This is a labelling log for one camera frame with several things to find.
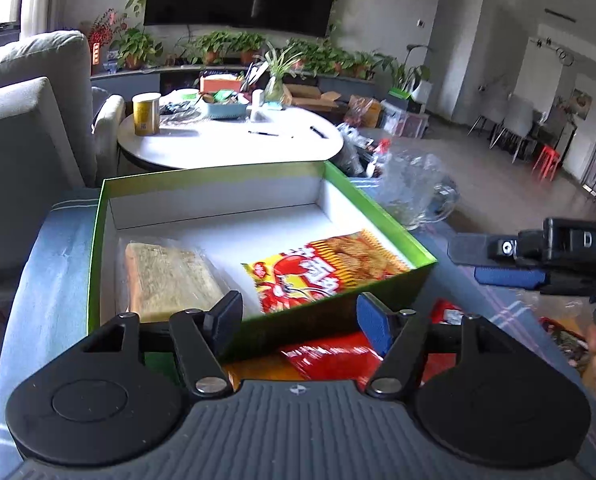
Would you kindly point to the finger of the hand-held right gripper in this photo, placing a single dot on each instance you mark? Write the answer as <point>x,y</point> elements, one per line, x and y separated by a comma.
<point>477,249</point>
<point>510,277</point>

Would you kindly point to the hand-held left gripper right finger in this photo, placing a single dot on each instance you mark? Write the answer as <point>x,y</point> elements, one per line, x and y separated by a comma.
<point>372,321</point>

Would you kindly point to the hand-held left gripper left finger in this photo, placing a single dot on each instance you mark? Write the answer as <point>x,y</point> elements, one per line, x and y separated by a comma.
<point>227,321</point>

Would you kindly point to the shiny red snack packet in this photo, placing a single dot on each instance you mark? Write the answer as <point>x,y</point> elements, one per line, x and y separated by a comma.
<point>333,355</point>

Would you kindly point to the green cardboard box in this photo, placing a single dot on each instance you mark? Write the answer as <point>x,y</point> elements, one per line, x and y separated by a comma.
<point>288,220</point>

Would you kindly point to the orange snack packet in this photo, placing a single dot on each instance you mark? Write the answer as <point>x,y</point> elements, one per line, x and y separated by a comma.
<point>258,372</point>

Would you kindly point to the clear wrapped beige cracker packet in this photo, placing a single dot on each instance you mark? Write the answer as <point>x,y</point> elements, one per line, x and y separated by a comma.
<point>170,280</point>

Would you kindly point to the small red snack packet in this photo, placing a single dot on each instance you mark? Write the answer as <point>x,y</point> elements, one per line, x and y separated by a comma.
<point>445,312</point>

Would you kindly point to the red and yellow snack bag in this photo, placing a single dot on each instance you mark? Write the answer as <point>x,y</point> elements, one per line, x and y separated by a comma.
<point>323,270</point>

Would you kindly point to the clear glass pitcher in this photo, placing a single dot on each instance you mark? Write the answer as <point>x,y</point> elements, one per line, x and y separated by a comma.
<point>417,185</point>

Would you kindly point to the dark snack packet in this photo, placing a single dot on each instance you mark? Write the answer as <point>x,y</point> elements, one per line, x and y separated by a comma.
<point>567,345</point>

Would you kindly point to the red plastic stool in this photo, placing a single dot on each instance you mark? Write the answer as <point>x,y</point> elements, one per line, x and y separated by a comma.
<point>546,160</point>

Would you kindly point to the grey dining chair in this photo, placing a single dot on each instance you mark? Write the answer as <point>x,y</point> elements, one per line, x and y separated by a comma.
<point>512,120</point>

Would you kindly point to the clear storage box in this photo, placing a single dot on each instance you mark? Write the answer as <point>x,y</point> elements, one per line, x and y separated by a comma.
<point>405,121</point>

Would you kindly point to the black bag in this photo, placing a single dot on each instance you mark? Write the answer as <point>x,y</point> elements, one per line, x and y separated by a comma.
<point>357,152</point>

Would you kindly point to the round white table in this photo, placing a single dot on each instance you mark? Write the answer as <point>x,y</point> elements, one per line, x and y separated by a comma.
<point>228,147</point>

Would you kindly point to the leafy plant in white pot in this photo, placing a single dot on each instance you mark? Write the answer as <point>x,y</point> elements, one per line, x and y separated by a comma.
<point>417,82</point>

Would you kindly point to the orange bag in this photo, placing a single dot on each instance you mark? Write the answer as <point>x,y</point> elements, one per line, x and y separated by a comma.
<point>363,111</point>

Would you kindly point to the blue striped tablecloth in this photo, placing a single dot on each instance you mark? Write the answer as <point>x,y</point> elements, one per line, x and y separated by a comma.
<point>48,280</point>

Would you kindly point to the black pen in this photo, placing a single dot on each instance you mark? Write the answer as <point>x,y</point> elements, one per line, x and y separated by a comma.
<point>318,132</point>
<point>263,133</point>

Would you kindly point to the blue plastic basket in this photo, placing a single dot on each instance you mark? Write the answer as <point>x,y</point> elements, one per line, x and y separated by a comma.
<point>225,107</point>

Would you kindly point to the white bottle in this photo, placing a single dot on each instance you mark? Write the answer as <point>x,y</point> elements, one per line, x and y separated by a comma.
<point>257,106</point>

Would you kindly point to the yellow cup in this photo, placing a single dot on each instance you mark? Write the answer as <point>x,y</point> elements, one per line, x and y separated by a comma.
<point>146,114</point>

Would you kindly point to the light grey sofa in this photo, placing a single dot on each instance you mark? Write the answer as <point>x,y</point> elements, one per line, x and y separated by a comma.
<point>109,130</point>

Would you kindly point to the open cardboard box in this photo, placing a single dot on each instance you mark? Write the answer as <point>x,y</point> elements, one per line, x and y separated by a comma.
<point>310,96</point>

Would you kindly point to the orange box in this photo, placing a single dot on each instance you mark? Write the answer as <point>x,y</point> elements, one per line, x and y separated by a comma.
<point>220,84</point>

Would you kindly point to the green potted plant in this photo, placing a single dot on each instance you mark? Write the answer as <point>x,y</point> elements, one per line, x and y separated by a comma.
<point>338,57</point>
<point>138,47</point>
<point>223,45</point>

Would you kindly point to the spider plant in glass vase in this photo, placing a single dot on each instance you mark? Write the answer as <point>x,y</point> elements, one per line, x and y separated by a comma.
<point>278,77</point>

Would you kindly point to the grey armchair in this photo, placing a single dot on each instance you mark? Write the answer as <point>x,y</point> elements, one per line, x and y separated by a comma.
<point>23,170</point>

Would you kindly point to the red flowering potted plant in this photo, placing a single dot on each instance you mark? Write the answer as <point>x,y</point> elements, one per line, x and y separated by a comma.
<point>105,35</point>

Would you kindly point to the framed wall picture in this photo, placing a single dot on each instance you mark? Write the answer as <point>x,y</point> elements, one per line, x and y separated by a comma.
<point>579,104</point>

